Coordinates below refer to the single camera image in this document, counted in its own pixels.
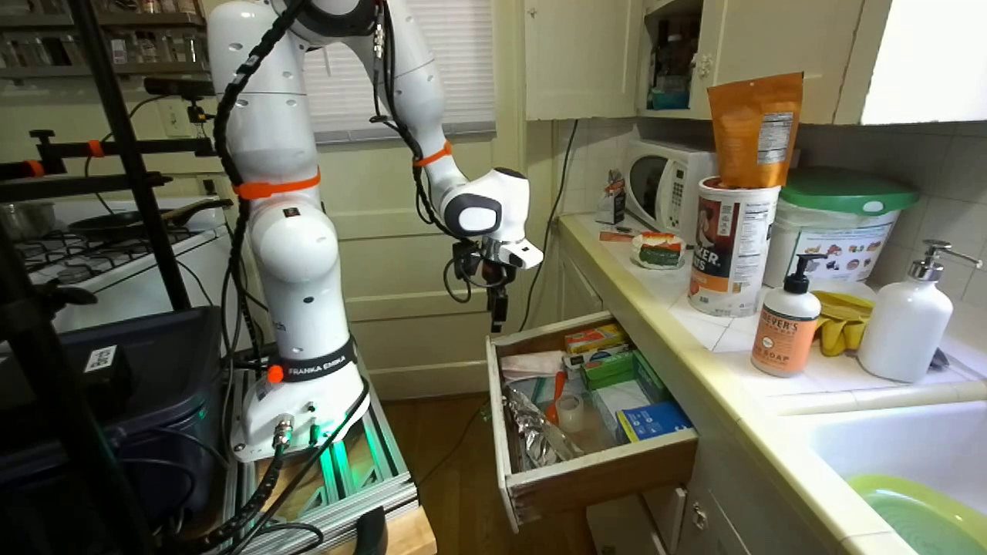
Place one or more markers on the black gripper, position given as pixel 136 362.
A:
pixel 470 261

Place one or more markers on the wooden kitchen drawer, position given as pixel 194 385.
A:
pixel 605 463

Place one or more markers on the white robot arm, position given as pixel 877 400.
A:
pixel 268 145

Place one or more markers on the orange plastic spoon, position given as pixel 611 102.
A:
pixel 561 380

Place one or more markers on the crumpled aluminium foil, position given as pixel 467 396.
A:
pixel 542 443

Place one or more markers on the green white box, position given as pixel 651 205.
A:
pixel 624 385

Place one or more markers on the sponge on counter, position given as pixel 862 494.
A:
pixel 658 249

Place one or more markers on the white microwave oven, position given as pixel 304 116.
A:
pixel 663 186

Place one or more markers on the blue ziploc box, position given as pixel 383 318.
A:
pixel 651 421

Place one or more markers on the white cylindrical canister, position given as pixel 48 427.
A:
pixel 731 245

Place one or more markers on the white upper cabinet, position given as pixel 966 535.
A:
pixel 867 64

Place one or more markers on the orange soap bottle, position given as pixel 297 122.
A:
pixel 789 324

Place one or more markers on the orange snack bag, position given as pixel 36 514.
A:
pixel 753 129

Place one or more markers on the yellow rubber gloves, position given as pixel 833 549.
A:
pixel 842 321

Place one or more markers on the bucket with green lid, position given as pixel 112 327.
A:
pixel 840 216

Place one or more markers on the black bin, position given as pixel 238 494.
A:
pixel 157 391

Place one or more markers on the white soap dispenser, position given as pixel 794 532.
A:
pixel 911 318

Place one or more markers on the black tripod stand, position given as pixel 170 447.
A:
pixel 112 263

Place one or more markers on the green basin in sink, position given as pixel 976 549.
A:
pixel 930 523

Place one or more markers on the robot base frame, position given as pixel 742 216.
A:
pixel 349 494

